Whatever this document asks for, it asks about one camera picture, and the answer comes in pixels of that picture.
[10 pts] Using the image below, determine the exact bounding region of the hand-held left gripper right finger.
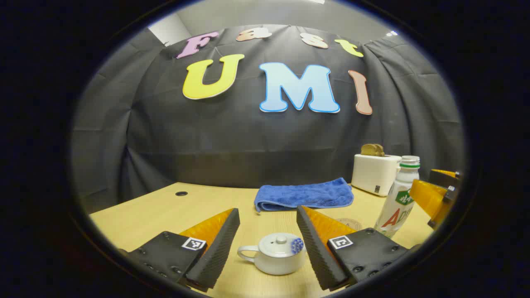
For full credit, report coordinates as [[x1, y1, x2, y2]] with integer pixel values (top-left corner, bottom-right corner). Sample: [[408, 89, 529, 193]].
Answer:
[[296, 205, 419, 291]]

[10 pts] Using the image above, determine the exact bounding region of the white water bottle green label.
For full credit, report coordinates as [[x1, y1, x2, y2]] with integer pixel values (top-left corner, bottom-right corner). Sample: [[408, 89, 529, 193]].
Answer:
[[374, 156, 421, 238]]

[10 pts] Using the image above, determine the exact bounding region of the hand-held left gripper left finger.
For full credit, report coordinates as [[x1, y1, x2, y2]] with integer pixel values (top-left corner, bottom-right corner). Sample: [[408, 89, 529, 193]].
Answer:
[[118, 208, 241, 292]]

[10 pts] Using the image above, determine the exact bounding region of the black backdrop cloth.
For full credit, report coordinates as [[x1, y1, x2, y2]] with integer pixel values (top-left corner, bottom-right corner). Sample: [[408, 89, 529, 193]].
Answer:
[[70, 25, 466, 214]]

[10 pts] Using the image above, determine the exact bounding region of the round wooden coaster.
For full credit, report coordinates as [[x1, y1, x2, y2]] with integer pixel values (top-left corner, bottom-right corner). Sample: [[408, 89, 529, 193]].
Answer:
[[335, 218, 363, 231]]

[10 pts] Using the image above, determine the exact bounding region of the white toaster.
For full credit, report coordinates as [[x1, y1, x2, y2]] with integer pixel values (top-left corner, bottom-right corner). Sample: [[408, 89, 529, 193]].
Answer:
[[352, 154, 402, 197]]

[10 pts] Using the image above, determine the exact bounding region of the blue towel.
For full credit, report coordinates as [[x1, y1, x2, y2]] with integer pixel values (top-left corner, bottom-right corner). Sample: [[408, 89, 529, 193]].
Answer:
[[254, 178, 354, 213]]

